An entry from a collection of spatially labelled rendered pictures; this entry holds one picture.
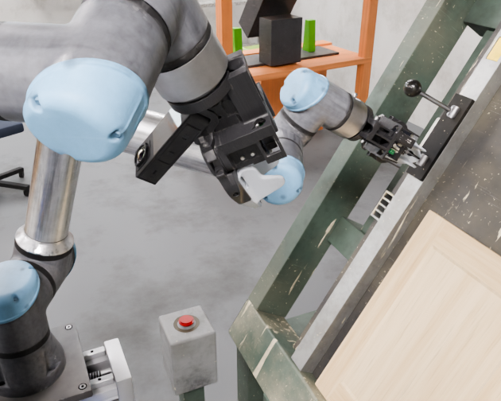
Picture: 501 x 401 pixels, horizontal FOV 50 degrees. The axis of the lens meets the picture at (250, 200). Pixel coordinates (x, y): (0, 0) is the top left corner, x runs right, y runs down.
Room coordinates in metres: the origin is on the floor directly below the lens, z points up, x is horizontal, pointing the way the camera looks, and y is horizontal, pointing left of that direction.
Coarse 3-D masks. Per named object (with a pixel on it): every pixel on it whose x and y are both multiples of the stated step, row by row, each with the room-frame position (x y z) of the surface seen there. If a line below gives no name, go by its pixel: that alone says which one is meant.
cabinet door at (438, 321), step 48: (432, 240) 0.96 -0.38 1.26; (384, 288) 0.96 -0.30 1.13; (432, 288) 0.89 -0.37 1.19; (480, 288) 0.82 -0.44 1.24; (384, 336) 0.88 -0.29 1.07; (432, 336) 0.81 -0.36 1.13; (480, 336) 0.76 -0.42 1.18; (336, 384) 0.87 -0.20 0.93; (384, 384) 0.81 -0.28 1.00; (432, 384) 0.75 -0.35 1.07; (480, 384) 0.69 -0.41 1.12
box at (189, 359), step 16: (160, 320) 1.09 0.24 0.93; (208, 320) 1.09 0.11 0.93; (176, 336) 1.03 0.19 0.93; (192, 336) 1.03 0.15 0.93; (208, 336) 1.04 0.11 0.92; (176, 352) 1.00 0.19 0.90; (192, 352) 1.02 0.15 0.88; (208, 352) 1.04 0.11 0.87; (176, 368) 1.00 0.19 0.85; (192, 368) 1.02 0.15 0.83; (208, 368) 1.04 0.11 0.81; (176, 384) 1.00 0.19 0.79; (192, 384) 1.02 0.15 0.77; (208, 384) 1.04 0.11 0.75
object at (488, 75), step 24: (480, 72) 1.14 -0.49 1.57; (480, 96) 1.10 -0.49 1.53; (456, 144) 1.09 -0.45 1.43; (432, 168) 1.06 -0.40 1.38; (408, 192) 1.07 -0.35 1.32; (384, 216) 1.07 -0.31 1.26; (408, 216) 1.04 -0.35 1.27; (384, 240) 1.02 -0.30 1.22; (360, 264) 1.03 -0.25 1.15; (336, 288) 1.03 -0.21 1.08; (360, 288) 1.00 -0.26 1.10; (336, 312) 0.98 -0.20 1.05; (312, 336) 0.99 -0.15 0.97; (312, 360) 0.95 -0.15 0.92
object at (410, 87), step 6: (408, 84) 1.12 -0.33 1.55; (414, 84) 1.11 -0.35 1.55; (420, 84) 1.11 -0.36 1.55; (408, 90) 1.11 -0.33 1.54; (414, 90) 1.11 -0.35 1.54; (420, 90) 1.11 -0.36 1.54; (414, 96) 1.11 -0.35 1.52; (426, 96) 1.11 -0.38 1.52; (432, 102) 1.11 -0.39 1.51; (438, 102) 1.11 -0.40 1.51; (444, 108) 1.11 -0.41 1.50; (450, 108) 1.11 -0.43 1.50; (456, 108) 1.10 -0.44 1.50; (450, 114) 1.10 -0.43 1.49; (456, 114) 1.10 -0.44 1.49
